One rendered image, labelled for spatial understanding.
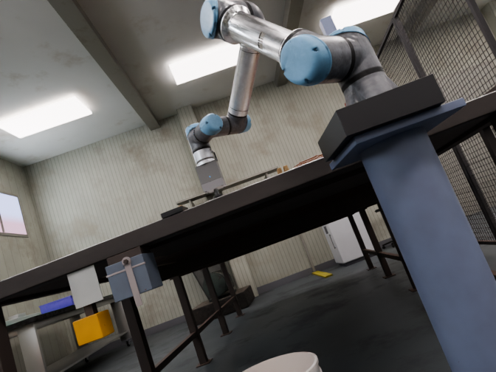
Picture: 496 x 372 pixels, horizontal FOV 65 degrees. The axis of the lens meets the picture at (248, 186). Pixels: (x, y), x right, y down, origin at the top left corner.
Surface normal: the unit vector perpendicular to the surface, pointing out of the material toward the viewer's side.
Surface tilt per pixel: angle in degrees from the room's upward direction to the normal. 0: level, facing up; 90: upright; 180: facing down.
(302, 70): 97
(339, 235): 90
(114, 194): 90
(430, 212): 90
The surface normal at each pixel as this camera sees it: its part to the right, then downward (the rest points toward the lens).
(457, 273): -0.22, -0.09
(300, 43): -0.71, 0.28
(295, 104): 0.00, -0.18
